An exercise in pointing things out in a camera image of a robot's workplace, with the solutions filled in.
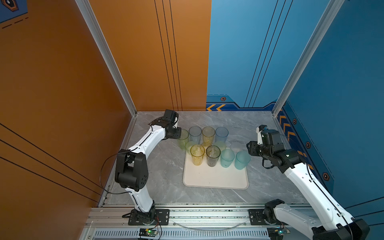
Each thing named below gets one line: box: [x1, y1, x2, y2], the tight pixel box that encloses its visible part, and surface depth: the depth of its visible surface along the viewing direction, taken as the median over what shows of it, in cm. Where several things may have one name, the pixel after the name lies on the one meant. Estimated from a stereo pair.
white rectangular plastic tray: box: [183, 154, 249, 190], surface depth 90 cm
